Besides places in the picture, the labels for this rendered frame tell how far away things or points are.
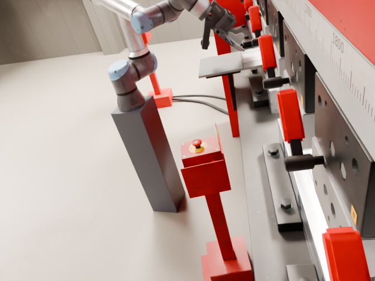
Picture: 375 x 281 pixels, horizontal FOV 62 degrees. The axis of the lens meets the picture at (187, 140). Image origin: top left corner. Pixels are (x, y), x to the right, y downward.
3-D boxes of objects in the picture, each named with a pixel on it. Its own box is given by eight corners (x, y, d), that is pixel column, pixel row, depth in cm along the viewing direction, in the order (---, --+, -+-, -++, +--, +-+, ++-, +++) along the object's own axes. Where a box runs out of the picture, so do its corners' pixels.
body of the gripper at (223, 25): (238, 23, 114) (212, 1, 110) (222, 41, 118) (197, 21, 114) (237, 17, 120) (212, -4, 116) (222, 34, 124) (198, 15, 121)
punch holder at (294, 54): (285, 107, 59) (280, 19, 49) (333, 100, 57) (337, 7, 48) (303, 158, 47) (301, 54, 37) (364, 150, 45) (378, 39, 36)
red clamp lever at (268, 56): (255, 34, 52) (264, 87, 50) (280, 29, 51) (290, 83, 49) (255, 39, 54) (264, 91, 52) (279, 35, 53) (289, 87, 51)
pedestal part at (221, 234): (221, 250, 158) (200, 173, 127) (232, 248, 157) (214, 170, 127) (223, 261, 153) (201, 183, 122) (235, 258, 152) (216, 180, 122)
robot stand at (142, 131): (153, 211, 208) (110, 114, 164) (162, 191, 221) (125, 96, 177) (177, 213, 201) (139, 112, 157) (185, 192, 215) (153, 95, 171)
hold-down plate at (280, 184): (262, 151, 96) (261, 144, 94) (280, 149, 95) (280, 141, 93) (278, 232, 72) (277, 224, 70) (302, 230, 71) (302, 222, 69)
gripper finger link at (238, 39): (252, 43, 116) (234, 25, 115) (241, 54, 119) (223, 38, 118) (253, 41, 118) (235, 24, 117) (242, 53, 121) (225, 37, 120)
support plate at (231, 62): (200, 61, 137) (200, 58, 136) (260, 49, 132) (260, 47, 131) (198, 78, 122) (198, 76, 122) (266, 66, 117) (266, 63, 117)
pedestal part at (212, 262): (201, 256, 172) (196, 243, 165) (245, 248, 169) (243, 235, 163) (204, 291, 155) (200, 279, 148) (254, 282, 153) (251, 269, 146)
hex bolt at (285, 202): (279, 202, 75) (278, 198, 74) (291, 201, 75) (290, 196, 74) (280, 211, 73) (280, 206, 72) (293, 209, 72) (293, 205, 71)
